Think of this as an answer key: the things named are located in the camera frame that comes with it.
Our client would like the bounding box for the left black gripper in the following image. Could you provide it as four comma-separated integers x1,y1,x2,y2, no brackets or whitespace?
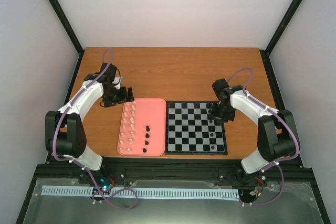
104,86,135,108

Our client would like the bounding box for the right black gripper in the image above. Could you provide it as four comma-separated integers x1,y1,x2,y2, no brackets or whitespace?
211,103,236,123

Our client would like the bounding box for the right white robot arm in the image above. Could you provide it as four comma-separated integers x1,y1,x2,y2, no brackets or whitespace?
210,79,300,174

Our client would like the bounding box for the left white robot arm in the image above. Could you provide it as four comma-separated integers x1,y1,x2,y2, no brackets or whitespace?
45,63,134,184

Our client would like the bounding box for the right controller board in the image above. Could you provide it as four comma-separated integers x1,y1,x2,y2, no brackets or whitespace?
249,176,265,199

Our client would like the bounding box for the controller board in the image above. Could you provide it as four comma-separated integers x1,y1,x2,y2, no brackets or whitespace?
100,174,115,192
249,176,265,199

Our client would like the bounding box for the left controller board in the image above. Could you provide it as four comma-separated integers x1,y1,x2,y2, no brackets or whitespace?
100,174,115,192

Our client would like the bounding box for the black white chessboard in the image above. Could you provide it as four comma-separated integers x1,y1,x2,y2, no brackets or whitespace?
165,101,228,155

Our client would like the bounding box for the pink plastic tray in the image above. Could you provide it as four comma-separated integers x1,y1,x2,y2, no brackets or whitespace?
117,98,166,156

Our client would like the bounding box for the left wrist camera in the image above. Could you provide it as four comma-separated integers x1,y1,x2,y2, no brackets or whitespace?
112,76,122,89

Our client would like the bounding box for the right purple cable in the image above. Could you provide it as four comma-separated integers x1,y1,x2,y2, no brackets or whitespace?
226,68,301,207

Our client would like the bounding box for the purple cable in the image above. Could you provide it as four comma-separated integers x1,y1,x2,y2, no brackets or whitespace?
51,47,139,211
226,68,301,207

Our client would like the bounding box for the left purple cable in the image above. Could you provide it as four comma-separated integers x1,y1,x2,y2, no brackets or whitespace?
51,47,139,211

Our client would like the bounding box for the black aluminium frame rail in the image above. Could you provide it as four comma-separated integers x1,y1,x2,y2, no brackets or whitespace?
16,157,330,223

